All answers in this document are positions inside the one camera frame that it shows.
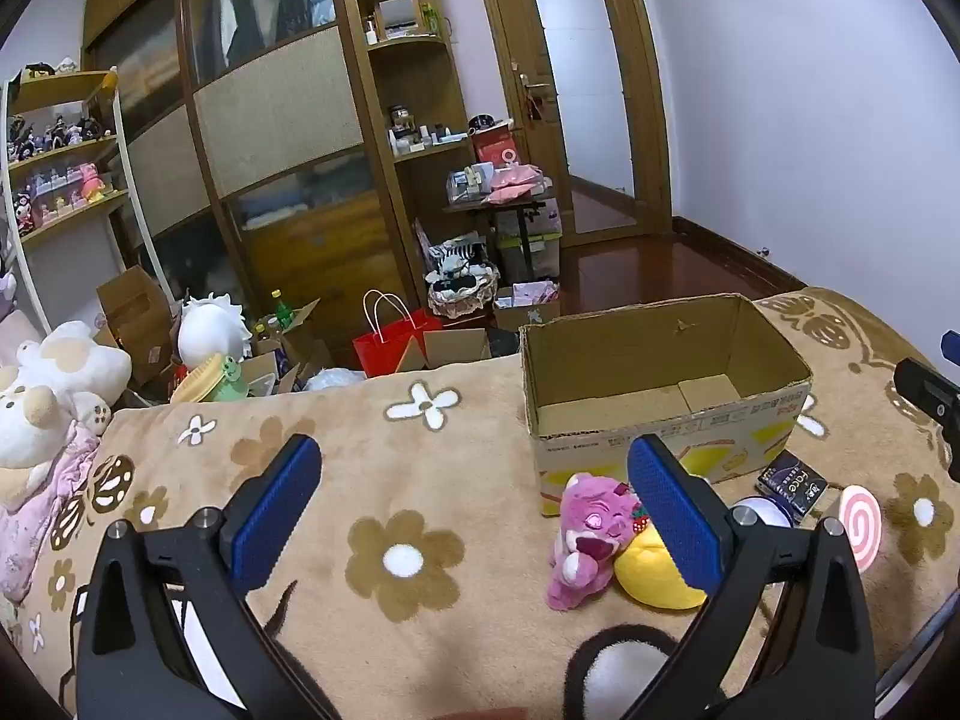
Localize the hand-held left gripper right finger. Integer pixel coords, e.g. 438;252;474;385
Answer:
628;433;877;720

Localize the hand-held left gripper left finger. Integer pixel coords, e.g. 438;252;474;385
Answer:
75;433;331;720

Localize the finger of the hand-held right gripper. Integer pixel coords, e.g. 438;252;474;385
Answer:
892;357;960;482

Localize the yellow brown plush toy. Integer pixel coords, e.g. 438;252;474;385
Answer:
613;523;707;610

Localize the plush doll with pale hair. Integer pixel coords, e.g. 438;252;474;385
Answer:
729;495;794;535

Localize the pink plush bear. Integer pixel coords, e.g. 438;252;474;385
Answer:
546;472;644;612

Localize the pink swirl lollipop plush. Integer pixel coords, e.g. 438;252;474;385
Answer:
838;485;884;572

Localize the dark tissue packet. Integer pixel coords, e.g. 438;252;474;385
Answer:
754;451;827;523

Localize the green frog toy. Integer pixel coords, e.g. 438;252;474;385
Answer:
171;355;247;404

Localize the white plastic bag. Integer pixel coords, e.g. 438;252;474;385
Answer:
303;367;362;392

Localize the beige floral blanket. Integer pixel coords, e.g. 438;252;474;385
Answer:
0;286;960;720

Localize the cardboard box with bottles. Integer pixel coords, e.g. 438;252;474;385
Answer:
241;298;332;395

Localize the white round plush doll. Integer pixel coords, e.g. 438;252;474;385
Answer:
177;291;254;377

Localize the red gift bag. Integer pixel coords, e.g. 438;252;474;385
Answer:
352;289;445;380

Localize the brown cardboard box with flaps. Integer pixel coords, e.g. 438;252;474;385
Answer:
95;265;182;392

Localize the pink cloth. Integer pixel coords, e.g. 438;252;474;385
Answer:
0;420;102;605

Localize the small brown cardboard box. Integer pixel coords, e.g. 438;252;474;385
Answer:
422;328;494;370

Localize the white plush dog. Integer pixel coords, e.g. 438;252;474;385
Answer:
0;320;134;512

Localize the cardboard box with pink items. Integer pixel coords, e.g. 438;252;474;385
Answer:
492;280;562;329

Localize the lace trimmed basket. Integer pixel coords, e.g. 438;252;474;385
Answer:
426;264;501;320

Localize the clear plastic storage box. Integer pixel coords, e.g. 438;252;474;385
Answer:
495;199;563;280

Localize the small side table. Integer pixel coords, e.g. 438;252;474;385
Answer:
442;191;557;287

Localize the pink packets pile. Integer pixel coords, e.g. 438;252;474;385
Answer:
480;163;554;205

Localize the wooden wardrobe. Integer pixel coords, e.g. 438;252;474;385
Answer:
81;0;422;392

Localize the red box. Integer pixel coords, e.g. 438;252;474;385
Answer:
471;126;524;167

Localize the row of small figurines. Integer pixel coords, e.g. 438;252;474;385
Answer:
6;112;106;235

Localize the wooden door with glass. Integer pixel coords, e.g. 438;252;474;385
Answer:
471;0;676;250

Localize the wooden corner shelf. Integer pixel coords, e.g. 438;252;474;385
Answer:
346;0;481;316

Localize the white frame yellow shelf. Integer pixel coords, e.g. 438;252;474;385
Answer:
0;67;181;338

